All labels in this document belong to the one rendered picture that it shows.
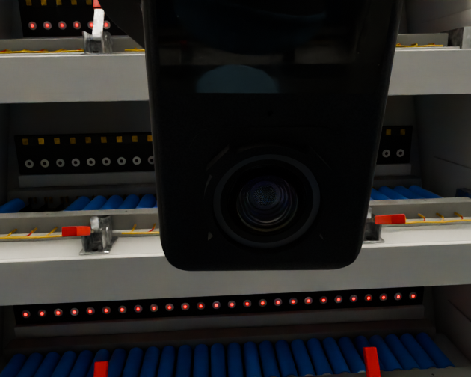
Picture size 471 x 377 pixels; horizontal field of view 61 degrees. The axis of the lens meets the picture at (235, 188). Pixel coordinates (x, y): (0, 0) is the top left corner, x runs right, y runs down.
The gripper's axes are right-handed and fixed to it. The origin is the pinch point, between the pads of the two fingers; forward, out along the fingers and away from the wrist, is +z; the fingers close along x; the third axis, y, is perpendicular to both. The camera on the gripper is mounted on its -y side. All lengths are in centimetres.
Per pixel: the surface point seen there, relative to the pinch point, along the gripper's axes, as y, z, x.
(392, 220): -8.0, 10.9, -13.6
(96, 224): -7.8, 17.5, 12.4
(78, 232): -8.5, 11.3, 11.9
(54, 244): -9.6, 20.0, 17.4
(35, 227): -7.9, 21.2, 19.8
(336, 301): -18.4, 32.7, -15.0
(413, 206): -6.4, 21.1, -20.5
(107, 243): -9.6, 18.1, 11.5
